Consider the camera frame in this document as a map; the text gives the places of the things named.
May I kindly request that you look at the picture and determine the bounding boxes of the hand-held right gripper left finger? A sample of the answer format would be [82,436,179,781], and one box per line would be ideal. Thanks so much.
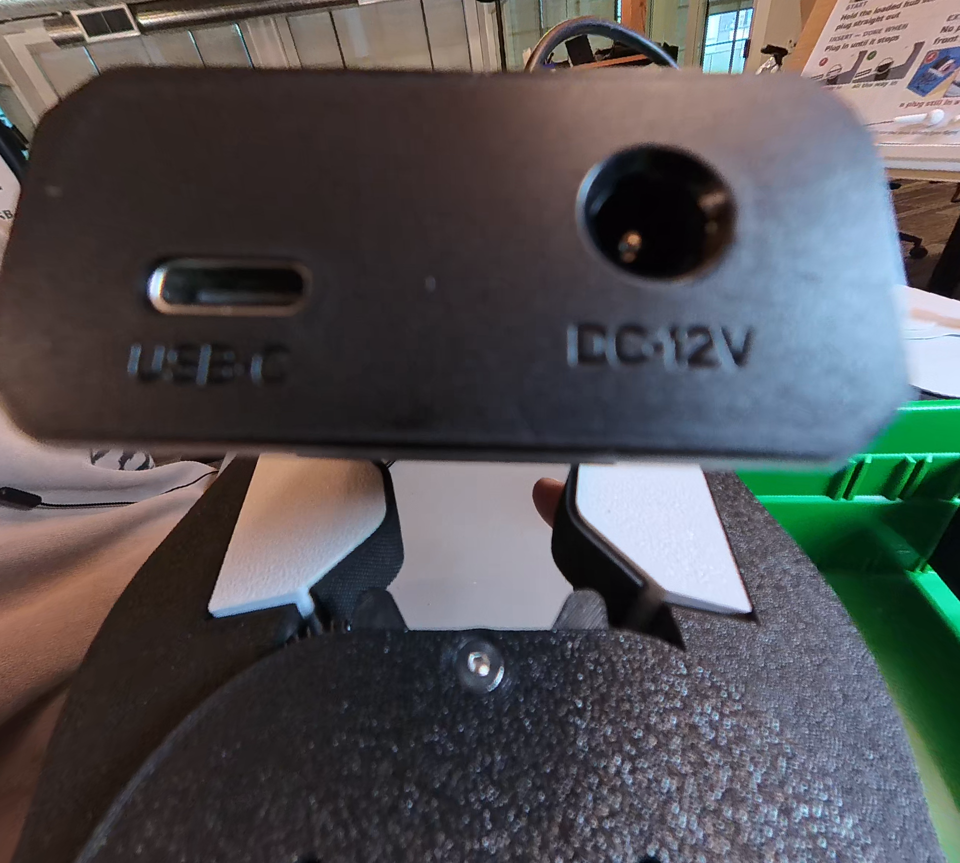
[207,456,410,620]

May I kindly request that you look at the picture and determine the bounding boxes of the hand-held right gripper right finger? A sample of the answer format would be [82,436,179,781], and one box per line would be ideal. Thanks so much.
[551,461,753,649]

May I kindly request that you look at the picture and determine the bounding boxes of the black usb hub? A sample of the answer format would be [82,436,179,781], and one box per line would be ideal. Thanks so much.
[0,66,912,467]

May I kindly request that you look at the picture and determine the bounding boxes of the person's left hand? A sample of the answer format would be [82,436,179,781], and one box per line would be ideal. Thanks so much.
[532,476,565,528]

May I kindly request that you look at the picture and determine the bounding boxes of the green plastic bin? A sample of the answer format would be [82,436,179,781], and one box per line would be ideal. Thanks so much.
[738,401,960,863]

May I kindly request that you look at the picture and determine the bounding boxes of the white papers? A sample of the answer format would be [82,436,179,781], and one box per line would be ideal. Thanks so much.
[900,285,960,399]

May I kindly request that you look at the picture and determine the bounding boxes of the white sign stand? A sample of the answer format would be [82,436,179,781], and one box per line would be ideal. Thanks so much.
[870,107,950,129]

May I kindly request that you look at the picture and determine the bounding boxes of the black floor lamp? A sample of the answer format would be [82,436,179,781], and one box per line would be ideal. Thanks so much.
[476,0,520,73]

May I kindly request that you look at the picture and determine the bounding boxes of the printed instruction sheet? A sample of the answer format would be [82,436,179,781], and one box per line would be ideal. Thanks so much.
[798,0,960,129]

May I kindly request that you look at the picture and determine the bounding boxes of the thin black cord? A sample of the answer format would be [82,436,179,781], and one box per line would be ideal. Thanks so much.
[0,484,215,510]

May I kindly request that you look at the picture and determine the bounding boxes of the black cable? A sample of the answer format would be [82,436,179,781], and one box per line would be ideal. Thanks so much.
[522,15,680,71]

